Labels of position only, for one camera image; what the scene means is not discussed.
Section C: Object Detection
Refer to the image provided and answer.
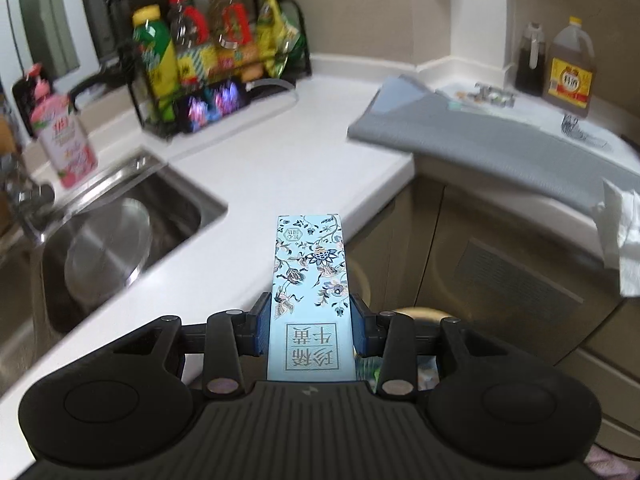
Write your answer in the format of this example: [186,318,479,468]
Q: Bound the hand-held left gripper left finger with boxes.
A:
[107,292,273,398]

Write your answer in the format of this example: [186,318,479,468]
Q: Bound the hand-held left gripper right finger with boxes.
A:
[350,292,521,400]

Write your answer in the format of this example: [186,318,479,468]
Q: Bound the blue floral box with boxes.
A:
[265,213,358,383]

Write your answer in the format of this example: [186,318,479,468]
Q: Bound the white tissue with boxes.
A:
[595,178,640,297]

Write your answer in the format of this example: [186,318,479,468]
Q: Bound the steel sink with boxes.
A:
[0,146,230,341]

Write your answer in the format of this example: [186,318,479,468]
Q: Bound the grey vent grille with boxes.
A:
[452,240,583,331]

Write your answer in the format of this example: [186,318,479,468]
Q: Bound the steel pot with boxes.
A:
[64,197,152,311]

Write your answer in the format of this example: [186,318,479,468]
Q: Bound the beige cabinet door with vent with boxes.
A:
[425,175,640,456]

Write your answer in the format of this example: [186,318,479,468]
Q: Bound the grey cloth mat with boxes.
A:
[347,75,640,216]

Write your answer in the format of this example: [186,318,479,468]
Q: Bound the black smartphone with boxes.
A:
[182,80,251,133]

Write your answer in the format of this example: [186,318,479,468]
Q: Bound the light blue sheet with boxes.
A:
[372,76,431,116]

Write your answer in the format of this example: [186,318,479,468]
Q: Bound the chrome faucet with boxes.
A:
[0,152,57,241]

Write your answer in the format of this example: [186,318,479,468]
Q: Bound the pink soap bottle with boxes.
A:
[12,62,99,191]

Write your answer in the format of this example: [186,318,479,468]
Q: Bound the small silver wrapper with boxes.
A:
[472,81,517,107]

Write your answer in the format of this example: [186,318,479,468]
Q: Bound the yellow green bottle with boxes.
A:
[131,4,181,121]

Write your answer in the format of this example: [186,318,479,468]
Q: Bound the yellow green snack bag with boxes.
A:
[255,0,301,76]

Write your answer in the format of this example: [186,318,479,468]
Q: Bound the crumpled clear wrapper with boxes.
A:
[561,114,608,148]

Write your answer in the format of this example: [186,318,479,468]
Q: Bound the oil bottle with red label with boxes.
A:
[207,0,261,81]

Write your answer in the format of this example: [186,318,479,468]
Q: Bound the dark sauce dispenser bottle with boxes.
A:
[515,22,547,96]

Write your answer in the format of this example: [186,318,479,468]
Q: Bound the red cap bottle checkered label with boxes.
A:
[167,0,213,88]

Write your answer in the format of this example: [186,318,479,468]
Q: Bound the cooking wine jug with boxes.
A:
[542,16,598,118]

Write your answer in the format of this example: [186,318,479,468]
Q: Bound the white charging cable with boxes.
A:
[247,77,299,111]

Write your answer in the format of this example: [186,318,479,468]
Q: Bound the black wire rack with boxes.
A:
[100,0,313,141]

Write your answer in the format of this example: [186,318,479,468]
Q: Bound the window frame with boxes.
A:
[0,0,108,81]

